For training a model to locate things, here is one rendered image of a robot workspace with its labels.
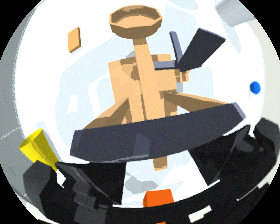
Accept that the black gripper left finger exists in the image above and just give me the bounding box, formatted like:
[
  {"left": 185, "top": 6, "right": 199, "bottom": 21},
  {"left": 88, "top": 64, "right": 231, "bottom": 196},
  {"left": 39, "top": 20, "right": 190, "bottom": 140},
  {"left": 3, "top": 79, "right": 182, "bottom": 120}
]
[{"left": 55, "top": 161, "right": 127, "bottom": 205}]

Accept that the white cup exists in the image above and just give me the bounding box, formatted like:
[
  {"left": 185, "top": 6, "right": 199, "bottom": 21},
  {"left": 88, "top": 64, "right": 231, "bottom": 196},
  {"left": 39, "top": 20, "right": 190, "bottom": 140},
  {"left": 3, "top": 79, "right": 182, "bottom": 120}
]
[{"left": 214, "top": 0, "right": 256, "bottom": 28}]

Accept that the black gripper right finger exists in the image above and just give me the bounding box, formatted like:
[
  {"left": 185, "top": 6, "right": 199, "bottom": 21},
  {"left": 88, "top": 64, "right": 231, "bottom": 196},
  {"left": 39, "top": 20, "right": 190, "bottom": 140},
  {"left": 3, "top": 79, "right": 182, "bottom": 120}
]
[{"left": 188, "top": 124, "right": 252, "bottom": 186}]

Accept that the wooden catapult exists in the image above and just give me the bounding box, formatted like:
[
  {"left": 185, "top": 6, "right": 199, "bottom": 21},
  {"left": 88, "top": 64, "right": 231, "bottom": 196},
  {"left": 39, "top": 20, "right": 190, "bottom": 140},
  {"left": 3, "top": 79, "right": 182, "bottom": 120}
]
[{"left": 69, "top": 4, "right": 246, "bottom": 171}]

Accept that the blue ball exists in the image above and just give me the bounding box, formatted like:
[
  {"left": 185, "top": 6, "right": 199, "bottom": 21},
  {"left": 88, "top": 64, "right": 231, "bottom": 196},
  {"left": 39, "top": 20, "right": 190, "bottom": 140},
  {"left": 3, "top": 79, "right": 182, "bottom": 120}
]
[{"left": 250, "top": 80, "right": 261, "bottom": 95}]

